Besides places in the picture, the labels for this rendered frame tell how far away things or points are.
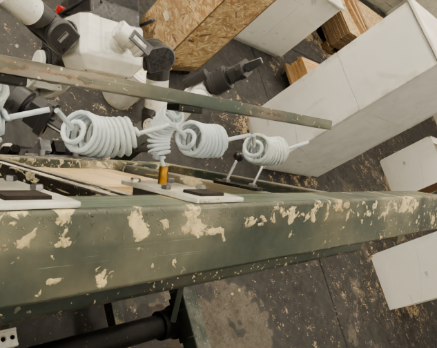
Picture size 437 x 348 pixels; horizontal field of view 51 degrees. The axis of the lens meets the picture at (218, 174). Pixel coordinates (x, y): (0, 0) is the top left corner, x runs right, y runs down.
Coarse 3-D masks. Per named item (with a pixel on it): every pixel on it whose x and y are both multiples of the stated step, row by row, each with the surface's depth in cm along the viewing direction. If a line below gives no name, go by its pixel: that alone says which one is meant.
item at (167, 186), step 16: (160, 112) 74; (176, 112) 73; (192, 112) 71; (160, 144) 76; (0, 160) 129; (160, 160) 78; (0, 176) 119; (32, 176) 106; (48, 176) 101; (64, 176) 105; (160, 176) 77; (64, 192) 95; (80, 192) 91; (96, 192) 87; (112, 192) 90; (144, 192) 77; (160, 192) 70; (176, 192) 69
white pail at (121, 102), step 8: (144, 72) 319; (136, 80) 310; (144, 80) 315; (104, 96) 332; (112, 96) 328; (120, 96) 325; (128, 96) 324; (112, 104) 332; (120, 104) 332; (128, 104) 334
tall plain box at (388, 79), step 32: (384, 32) 347; (416, 32) 329; (320, 64) 386; (352, 64) 364; (384, 64) 345; (416, 64) 327; (288, 96) 407; (320, 96) 383; (352, 96) 361; (384, 96) 343; (416, 96) 357; (256, 128) 431; (288, 128) 404; (320, 128) 379; (352, 128) 385; (384, 128) 401; (288, 160) 417; (320, 160) 436
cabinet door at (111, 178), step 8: (48, 168) 168; (56, 168) 171; (64, 168) 174; (72, 168) 178; (80, 168) 181; (88, 168) 185; (72, 176) 155; (80, 176) 158; (88, 176) 160; (96, 176) 163; (104, 176) 166; (112, 176) 169; (120, 176) 172; (128, 176) 174; (136, 176) 175; (104, 184) 140; (112, 184) 142; (120, 184) 144; (128, 192) 142
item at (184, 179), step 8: (128, 168) 196; (136, 168) 192; (144, 168) 188; (152, 168) 193; (144, 176) 188; (152, 176) 185; (168, 176) 178; (176, 176) 174; (184, 176) 174; (192, 184) 168; (208, 184) 162; (216, 184) 160; (224, 192) 157; (232, 192) 154; (240, 192) 152; (248, 192) 150; (256, 192) 147; (264, 192) 148
